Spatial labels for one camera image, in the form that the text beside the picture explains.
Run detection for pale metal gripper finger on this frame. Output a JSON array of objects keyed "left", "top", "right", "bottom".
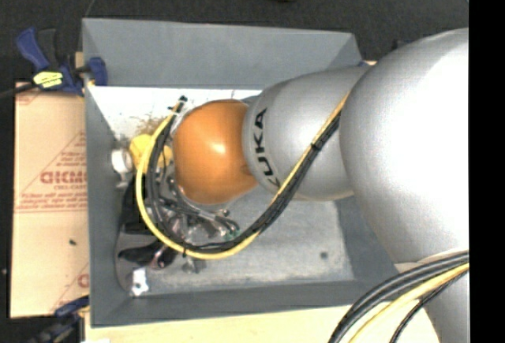
[{"left": 181, "top": 255, "right": 207, "bottom": 274}]

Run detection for black shiny object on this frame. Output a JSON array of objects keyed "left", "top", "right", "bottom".
[{"left": 117, "top": 179, "right": 177, "bottom": 268}]

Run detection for small white object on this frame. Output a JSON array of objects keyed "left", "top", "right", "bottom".
[{"left": 129, "top": 267, "right": 152, "bottom": 297}]

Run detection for yellow rounded object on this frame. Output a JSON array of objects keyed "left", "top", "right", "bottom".
[{"left": 129, "top": 133, "right": 174, "bottom": 173}]

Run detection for brown cardboard board, red print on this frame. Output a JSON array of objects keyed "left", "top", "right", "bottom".
[{"left": 9, "top": 82, "right": 92, "bottom": 319}]

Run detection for grey metal bin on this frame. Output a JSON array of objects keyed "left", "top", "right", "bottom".
[{"left": 80, "top": 17, "right": 400, "bottom": 326}]

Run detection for white ring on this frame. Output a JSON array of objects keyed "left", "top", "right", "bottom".
[{"left": 110, "top": 147, "right": 135, "bottom": 177}]

